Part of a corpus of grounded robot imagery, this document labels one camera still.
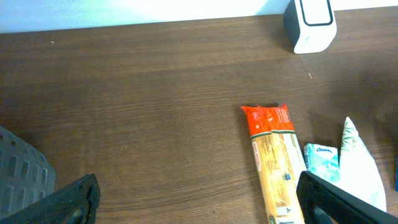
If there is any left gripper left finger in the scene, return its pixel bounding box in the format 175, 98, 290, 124
1, 174, 101, 224

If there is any grey plastic mesh basket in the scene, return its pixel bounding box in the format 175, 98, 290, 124
0, 128, 55, 220

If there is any teal tissue pack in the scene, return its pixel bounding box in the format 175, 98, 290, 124
304, 143, 340, 184

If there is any orange spaghetti packet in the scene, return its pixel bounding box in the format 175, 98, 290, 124
241, 104, 306, 223

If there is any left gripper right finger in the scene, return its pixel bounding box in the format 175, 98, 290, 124
297, 171, 397, 224

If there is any white barcode scanner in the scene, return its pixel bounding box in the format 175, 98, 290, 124
283, 0, 337, 54

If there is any white cream tube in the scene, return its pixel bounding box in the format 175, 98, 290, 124
340, 118, 387, 212

